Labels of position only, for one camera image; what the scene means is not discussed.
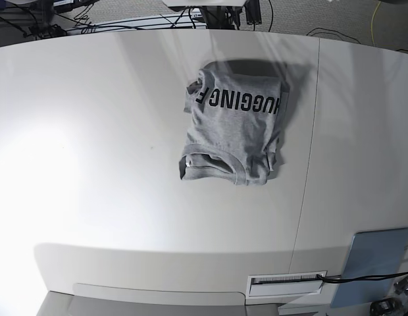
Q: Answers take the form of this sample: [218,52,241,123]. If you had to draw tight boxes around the grey T-shirt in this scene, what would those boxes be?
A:
[179,59,289,186]

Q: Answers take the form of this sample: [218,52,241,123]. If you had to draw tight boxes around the blue-grey flat panel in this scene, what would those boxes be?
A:
[330,227,408,308]

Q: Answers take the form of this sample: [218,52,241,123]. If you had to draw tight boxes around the black device on floor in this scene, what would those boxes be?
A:
[369,298,401,316]

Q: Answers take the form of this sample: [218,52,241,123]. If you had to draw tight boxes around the white cable grommet tray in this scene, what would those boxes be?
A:
[245,271,327,298]

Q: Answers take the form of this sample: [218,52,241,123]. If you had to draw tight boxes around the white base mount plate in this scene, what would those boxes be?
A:
[162,0,246,7]

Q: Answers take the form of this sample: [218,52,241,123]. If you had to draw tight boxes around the black cable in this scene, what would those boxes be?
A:
[316,270,408,284]

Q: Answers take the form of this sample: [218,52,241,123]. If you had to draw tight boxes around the yellow cable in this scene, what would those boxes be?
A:
[370,0,382,47]

